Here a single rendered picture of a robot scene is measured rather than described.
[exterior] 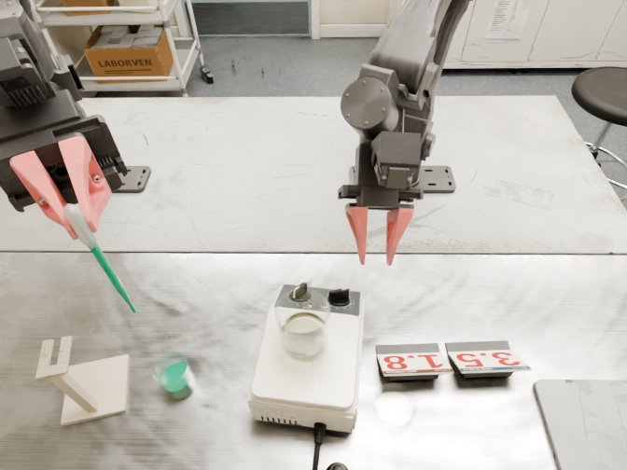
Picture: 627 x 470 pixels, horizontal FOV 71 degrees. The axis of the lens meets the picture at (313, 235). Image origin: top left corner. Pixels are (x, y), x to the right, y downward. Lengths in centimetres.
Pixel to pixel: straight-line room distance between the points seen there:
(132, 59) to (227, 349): 222
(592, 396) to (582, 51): 279
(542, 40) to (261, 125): 239
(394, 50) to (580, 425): 52
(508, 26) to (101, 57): 229
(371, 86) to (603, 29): 284
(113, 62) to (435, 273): 231
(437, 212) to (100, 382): 61
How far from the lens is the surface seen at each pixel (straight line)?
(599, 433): 69
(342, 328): 57
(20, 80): 43
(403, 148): 49
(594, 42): 332
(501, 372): 66
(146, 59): 269
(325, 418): 56
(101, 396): 68
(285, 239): 77
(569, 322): 76
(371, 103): 50
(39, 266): 87
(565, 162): 103
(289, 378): 54
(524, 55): 318
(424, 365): 62
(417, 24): 62
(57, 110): 46
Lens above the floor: 148
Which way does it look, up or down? 49 degrees down
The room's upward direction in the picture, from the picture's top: 2 degrees counter-clockwise
